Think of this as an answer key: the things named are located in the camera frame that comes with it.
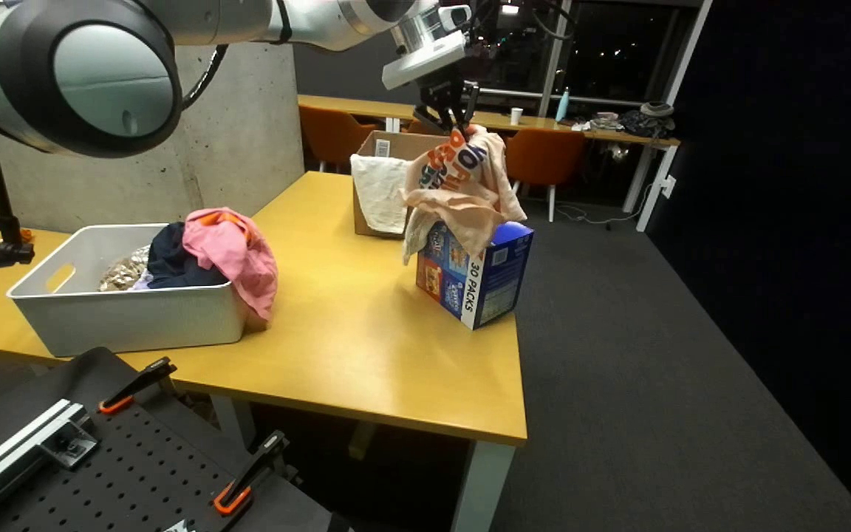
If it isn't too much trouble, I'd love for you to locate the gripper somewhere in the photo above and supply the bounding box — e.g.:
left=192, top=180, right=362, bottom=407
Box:
left=413, top=65, right=482, bottom=137

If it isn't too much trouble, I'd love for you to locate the peach printed cloth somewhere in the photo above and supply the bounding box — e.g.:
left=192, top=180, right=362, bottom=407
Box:
left=399, top=125, right=529, bottom=266

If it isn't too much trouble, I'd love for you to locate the cardboard box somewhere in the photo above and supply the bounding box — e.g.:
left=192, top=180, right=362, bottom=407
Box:
left=352, top=130, right=450, bottom=240

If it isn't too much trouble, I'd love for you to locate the white cloth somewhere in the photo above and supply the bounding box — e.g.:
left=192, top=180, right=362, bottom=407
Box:
left=349, top=153, right=414, bottom=236

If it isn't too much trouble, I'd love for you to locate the blue snack box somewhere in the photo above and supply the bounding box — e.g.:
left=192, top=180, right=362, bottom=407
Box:
left=415, top=220, right=536, bottom=331

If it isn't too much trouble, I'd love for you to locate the pink cloth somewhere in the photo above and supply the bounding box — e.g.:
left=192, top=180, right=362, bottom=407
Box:
left=182, top=207, right=280, bottom=322

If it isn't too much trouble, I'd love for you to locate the navy cloth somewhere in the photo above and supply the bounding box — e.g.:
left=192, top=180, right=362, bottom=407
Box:
left=146, top=221, right=228, bottom=290

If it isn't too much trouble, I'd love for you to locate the speckled brown plush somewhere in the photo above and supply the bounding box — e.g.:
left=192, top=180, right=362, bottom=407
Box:
left=98, top=245, right=152, bottom=293

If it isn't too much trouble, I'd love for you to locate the orange chair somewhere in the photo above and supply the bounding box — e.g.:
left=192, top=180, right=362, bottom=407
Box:
left=504, top=127, right=588, bottom=223
left=298, top=104, right=386, bottom=173

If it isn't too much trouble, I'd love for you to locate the long wooden table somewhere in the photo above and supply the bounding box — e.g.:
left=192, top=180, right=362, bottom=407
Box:
left=297, top=94, right=682, bottom=234

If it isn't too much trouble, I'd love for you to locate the window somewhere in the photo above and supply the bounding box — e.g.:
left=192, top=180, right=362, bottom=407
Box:
left=462, top=0, right=701, bottom=113

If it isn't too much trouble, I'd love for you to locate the pile of dark clothing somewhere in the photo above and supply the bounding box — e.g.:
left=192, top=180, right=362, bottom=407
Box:
left=616, top=101, right=677, bottom=142

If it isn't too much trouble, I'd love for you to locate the white plastic bin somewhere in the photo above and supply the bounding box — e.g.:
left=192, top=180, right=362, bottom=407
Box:
left=6, top=222, right=251, bottom=359

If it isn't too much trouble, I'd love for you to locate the black clamp with orange tip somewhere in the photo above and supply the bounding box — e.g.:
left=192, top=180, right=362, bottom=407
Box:
left=97, top=356, right=178, bottom=415
left=212, top=430, right=290, bottom=516

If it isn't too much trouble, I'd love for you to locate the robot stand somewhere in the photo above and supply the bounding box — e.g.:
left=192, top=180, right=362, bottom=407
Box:
left=0, top=347, right=354, bottom=532

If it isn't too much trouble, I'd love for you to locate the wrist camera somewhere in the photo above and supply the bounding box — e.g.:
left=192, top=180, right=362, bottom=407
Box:
left=382, top=31, right=468, bottom=92

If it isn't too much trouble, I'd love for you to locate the white cable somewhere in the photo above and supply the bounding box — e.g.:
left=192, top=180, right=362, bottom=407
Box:
left=553, top=183, right=664, bottom=228

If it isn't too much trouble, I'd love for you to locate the aluminium rail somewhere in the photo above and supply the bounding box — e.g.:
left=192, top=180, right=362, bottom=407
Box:
left=0, top=398, right=100, bottom=527

